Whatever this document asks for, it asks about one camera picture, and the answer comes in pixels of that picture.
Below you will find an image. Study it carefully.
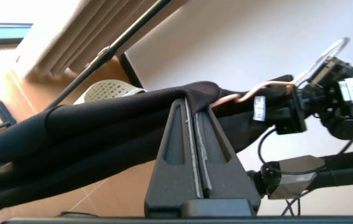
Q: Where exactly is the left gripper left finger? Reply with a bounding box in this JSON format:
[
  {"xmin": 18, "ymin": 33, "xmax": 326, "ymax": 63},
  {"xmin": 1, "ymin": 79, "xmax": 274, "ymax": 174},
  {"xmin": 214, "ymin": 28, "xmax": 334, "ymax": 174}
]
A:
[{"xmin": 144, "ymin": 98, "xmax": 204, "ymax": 217}]

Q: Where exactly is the window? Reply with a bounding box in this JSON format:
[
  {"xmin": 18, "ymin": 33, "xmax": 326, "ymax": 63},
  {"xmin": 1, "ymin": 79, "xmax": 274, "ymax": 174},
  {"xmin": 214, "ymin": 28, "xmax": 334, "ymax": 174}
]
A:
[{"xmin": 0, "ymin": 22, "xmax": 34, "ymax": 46}]

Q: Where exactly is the pink clothes hanger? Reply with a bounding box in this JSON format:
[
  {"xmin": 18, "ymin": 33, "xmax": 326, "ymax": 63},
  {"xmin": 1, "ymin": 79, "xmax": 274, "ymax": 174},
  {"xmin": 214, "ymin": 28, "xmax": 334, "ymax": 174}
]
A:
[{"xmin": 210, "ymin": 37, "xmax": 351, "ymax": 108}]

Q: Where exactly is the black garment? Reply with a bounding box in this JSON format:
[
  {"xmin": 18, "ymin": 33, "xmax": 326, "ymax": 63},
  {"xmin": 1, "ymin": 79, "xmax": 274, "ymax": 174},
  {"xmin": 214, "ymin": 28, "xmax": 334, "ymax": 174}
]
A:
[{"xmin": 0, "ymin": 74, "xmax": 294, "ymax": 215}]

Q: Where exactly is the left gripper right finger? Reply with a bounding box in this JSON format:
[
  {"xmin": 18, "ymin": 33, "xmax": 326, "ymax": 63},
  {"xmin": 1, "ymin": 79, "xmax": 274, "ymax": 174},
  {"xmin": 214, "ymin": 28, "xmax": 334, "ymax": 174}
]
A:
[{"xmin": 194, "ymin": 105, "xmax": 261, "ymax": 215}]

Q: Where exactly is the white laundry basket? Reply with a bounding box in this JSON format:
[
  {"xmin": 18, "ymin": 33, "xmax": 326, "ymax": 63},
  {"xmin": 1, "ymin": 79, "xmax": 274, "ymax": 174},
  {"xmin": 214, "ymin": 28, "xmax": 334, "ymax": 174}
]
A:
[{"xmin": 73, "ymin": 79, "xmax": 148, "ymax": 105}]

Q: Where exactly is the brown curtain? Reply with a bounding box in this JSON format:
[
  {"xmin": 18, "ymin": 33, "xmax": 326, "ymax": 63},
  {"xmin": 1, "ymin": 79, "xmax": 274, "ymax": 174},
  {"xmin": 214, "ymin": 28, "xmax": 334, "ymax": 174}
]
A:
[{"xmin": 17, "ymin": 0, "xmax": 189, "ymax": 77}]

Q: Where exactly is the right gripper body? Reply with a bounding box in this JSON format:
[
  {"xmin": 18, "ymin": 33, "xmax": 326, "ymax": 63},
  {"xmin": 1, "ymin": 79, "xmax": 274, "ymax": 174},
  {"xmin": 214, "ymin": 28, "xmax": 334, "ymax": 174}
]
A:
[{"xmin": 275, "ymin": 88, "xmax": 328, "ymax": 135}]

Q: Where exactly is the black clothes rack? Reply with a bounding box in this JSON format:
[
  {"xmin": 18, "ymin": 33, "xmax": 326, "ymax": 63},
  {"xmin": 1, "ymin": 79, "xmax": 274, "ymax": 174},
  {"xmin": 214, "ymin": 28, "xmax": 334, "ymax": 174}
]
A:
[{"xmin": 0, "ymin": 0, "xmax": 172, "ymax": 138}]

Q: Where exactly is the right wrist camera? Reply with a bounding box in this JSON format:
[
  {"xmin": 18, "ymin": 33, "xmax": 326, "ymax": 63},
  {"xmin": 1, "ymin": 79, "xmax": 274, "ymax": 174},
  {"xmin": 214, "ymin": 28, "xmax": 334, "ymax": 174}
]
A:
[{"xmin": 306, "ymin": 57, "xmax": 353, "ymax": 105}]

